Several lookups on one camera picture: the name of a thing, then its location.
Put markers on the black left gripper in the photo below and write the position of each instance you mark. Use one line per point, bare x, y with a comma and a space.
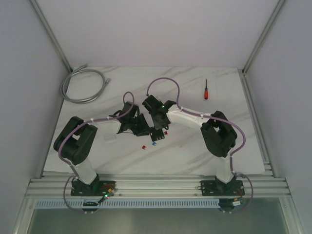
142, 124

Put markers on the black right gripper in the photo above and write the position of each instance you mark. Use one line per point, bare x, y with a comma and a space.
158, 126

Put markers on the black fuse box base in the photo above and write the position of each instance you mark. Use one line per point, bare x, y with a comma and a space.
156, 134

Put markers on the clear fuse box cover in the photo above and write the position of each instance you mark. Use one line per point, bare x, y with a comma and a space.
109, 137

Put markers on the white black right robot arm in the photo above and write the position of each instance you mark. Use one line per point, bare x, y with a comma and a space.
218, 134

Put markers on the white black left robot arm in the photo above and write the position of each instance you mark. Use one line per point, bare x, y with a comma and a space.
75, 140

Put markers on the red black screwdriver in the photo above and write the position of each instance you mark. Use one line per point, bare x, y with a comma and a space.
206, 93

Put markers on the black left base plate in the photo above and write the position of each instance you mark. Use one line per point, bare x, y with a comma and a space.
97, 188

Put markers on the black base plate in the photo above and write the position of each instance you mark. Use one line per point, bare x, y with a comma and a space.
218, 188
97, 188

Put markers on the aluminium frame post right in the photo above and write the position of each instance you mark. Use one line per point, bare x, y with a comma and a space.
264, 34

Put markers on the aluminium frame post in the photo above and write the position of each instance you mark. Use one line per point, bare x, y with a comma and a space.
264, 34
49, 32

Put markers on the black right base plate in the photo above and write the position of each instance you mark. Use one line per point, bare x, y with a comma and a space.
218, 188

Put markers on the aluminium front mounting rail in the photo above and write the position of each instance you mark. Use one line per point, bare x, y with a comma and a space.
159, 186

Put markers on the aluminium frame rail right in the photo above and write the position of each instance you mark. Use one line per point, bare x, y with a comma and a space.
269, 170

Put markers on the white slotted cable duct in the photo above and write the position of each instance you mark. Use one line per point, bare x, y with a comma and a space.
136, 203

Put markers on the aluminium frame post left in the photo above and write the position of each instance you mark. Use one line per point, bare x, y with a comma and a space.
49, 32

